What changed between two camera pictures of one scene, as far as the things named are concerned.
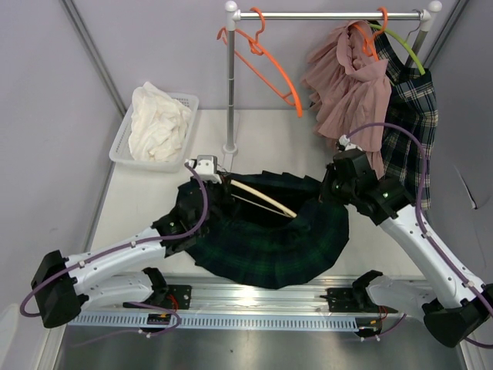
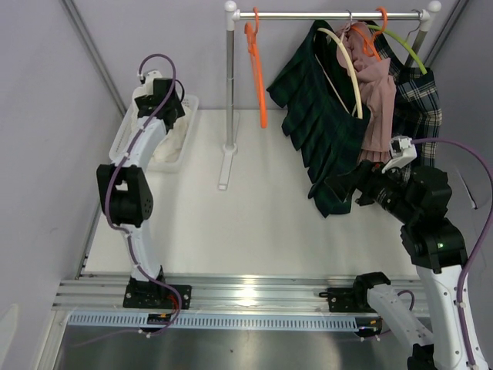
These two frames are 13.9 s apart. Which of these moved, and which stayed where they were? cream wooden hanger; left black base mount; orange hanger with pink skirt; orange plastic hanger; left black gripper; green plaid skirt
Moved: orange plastic hanger; green plaid skirt; cream wooden hanger; left black gripper
Stayed: left black base mount; orange hanger with pink skirt
